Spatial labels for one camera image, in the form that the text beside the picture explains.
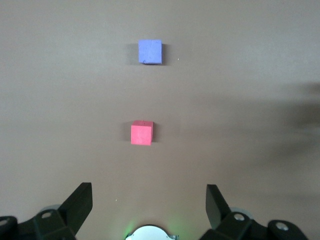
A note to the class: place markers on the red foam block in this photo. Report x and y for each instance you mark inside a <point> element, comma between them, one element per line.
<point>141,133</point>

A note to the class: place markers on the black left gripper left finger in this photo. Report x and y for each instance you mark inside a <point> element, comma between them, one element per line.
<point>78,205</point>

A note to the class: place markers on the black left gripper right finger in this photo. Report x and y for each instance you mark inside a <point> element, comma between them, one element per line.
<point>216,207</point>

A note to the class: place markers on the purple foam block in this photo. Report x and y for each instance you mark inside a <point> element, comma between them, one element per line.
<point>150,52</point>

